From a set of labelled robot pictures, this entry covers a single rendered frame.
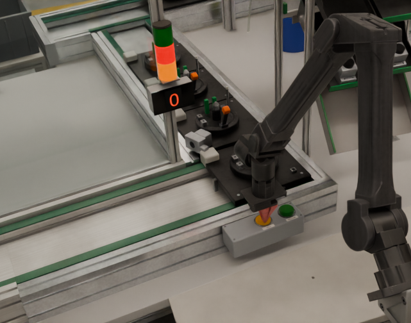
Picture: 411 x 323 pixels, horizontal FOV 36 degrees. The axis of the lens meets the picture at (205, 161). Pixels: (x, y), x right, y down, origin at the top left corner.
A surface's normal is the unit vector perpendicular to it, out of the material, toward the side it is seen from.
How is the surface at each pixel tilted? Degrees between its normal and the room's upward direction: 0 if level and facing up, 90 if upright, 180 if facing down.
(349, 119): 45
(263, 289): 0
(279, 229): 90
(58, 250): 0
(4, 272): 0
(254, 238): 90
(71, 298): 90
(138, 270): 90
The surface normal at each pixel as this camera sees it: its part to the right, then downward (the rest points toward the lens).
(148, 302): -0.07, -0.80
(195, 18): 0.40, 0.52
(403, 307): -0.96, 0.22
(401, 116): 0.12, -0.17
